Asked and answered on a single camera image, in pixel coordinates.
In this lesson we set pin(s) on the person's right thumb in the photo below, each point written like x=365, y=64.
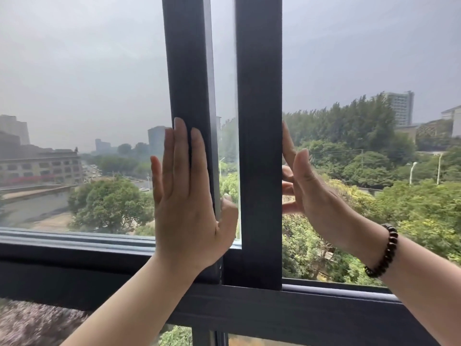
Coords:
x=305, y=169

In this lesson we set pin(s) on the white street lamp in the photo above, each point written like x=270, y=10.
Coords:
x=439, y=169
x=220, y=167
x=411, y=174

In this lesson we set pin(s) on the tall grey tower building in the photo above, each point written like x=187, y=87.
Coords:
x=402, y=108

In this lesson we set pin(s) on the person's left little finger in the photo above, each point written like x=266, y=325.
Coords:
x=157, y=181

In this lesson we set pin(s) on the person's left middle finger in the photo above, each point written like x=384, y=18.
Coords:
x=183, y=158

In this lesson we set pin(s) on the dark sliding window sash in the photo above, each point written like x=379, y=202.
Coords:
x=259, y=140
x=187, y=68

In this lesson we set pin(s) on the person's left thumb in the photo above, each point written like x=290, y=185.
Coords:
x=227, y=218

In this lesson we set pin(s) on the pale building with flat roof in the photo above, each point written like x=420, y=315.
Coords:
x=454, y=120

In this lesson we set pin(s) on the person's left forearm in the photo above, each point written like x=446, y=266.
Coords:
x=144, y=302

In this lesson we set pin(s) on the person's right hand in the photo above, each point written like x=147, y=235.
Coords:
x=326, y=210

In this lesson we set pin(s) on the wide brown low-rise building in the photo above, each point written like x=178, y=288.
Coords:
x=39, y=165

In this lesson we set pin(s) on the person's right forearm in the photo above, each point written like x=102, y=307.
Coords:
x=425, y=281

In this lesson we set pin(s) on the person's left hand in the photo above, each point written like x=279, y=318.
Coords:
x=187, y=219

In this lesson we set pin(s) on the hazy grey block building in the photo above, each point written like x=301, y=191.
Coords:
x=155, y=140

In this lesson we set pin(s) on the dark fixed window frame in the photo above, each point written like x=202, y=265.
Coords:
x=288, y=309

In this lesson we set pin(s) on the large round green tree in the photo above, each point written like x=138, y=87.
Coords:
x=108, y=205

